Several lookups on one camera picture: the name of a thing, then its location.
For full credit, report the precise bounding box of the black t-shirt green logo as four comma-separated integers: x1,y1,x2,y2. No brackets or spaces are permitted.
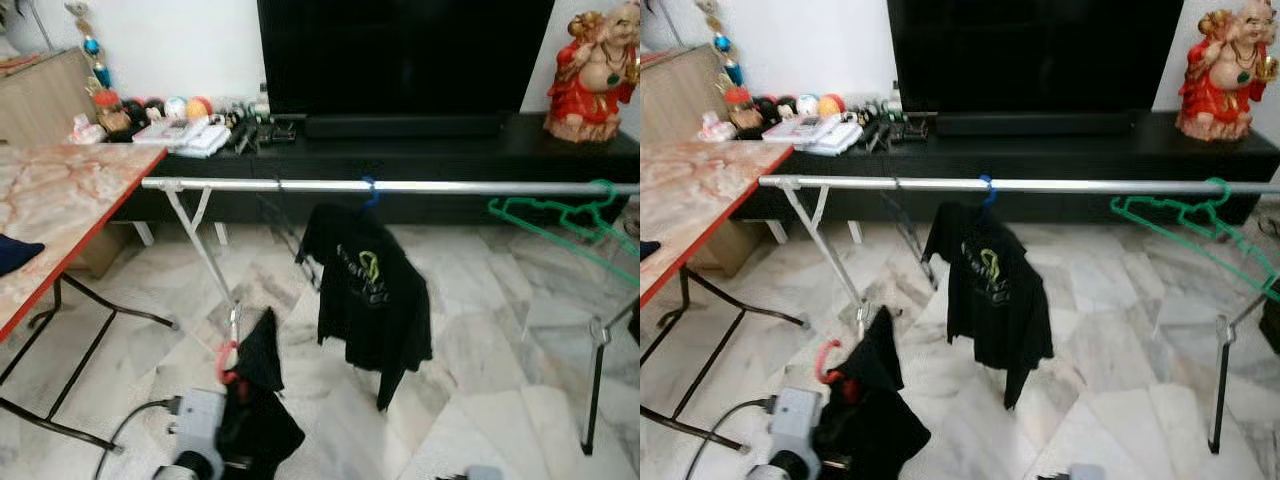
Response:
297,203,434,411
922,200,1056,411

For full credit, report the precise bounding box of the black polo shirt green print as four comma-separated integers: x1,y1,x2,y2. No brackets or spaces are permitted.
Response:
215,308,306,480
812,306,933,480

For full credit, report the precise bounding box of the red laughing Buddha statue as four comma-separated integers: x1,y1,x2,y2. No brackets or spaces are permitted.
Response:
1175,0,1280,143
543,0,640,144

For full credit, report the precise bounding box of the green clothes hanger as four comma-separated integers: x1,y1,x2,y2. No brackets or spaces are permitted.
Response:
488,180,640,289
1110,178,1280,301

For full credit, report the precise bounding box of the black soundbar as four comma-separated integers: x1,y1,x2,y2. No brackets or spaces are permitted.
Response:
303,112,509,139
935,110,1139,137

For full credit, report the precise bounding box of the black clothes hanger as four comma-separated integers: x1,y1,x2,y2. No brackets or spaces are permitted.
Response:
878,180,941,291
255,182,323,291

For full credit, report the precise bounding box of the black plush toy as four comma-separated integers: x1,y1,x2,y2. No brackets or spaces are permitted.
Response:
122,98,166,126
752,95,798,124

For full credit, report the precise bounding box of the marble-pattern folding table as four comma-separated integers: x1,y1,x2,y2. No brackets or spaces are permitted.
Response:
0,143,181,456
640,142,811,451

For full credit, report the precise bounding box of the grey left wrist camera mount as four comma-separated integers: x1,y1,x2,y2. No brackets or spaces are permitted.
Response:
770,388,826,456
170,388,229,456

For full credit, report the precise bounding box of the black remote control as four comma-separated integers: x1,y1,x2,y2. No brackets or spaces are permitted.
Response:
232,110,299,153
865,108,931,151

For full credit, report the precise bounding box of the black flat television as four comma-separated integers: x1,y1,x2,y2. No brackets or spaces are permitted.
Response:
257,0,556,119
887,0,1186,116

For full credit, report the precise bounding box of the silver metal clothes rack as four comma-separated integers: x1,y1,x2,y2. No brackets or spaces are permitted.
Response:
757,175,1280,456
140,177,640,456

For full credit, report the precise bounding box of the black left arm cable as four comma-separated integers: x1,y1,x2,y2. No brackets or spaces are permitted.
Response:
683,398,779,480
92,398,181,480

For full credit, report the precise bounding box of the gold trophy blue ball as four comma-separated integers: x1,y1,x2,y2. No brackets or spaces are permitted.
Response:
700,0,746,89
65,0,113,91

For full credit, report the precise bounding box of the light wooden sideboard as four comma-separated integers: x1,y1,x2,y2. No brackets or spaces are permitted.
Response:
0,48,101,149
640,45,736,146

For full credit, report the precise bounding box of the black television console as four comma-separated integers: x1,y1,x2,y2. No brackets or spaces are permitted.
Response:
735,110,1280,226
110,112,640,226

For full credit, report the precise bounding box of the stack of white papers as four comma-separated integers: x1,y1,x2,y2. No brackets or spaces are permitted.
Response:
133,117,233,158
762,114,866,156

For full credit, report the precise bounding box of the jar with red lid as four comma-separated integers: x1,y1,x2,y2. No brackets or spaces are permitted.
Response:
722,86,761,131
92,88,131,133

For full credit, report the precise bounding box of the red clothes hanger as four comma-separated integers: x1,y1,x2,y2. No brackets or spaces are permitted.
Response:
215,340,251,401
815,338,851,401

